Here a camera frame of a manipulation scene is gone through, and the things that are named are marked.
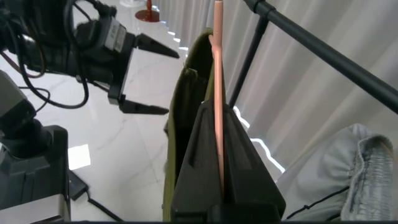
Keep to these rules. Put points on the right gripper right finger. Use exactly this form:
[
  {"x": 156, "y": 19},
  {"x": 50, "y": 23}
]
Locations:
[{"x": 255, "y": 193}]

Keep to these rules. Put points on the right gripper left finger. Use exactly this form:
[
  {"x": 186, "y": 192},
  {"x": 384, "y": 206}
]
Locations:
[{"x": 196, "y": 186}]

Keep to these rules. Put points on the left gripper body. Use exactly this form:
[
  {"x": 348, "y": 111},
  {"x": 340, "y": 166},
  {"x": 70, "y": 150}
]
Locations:
[{"x": 99, "y": 62}]

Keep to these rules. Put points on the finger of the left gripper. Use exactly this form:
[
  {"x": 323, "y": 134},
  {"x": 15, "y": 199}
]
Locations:
[
  {"x": 155, "y": 46},
  {"x": 143, "y": 109}
]

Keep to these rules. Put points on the green long-sleeved shirt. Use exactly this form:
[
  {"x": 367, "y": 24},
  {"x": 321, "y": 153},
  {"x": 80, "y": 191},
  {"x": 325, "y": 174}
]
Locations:
[{"x": 186, "y": 99}]

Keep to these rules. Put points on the pale grey shorts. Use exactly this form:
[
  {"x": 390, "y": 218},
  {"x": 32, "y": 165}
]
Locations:
[{"x": 317, "y": 180}]

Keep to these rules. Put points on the pink clothes hanger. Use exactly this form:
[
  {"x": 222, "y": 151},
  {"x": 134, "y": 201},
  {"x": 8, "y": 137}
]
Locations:
[{"x": 218, "y": 62}]

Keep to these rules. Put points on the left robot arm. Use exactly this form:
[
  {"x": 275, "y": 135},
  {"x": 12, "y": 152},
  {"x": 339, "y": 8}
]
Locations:
[{"x": 46, "y": 18}]

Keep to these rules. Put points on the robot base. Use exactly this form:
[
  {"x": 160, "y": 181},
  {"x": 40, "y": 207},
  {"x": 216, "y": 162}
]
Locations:
[{"x": 31, "y": 171}]

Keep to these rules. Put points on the black clothes rack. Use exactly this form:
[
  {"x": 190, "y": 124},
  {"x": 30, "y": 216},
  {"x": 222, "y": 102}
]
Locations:
[{"x": 326, "y": 54}]

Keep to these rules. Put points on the red round stand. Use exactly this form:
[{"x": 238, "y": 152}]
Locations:
[{"x": 148, "y": 15}]

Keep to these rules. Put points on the black power adapter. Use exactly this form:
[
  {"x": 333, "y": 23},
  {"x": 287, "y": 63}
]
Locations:
[{"x": 76, "y": 186}]

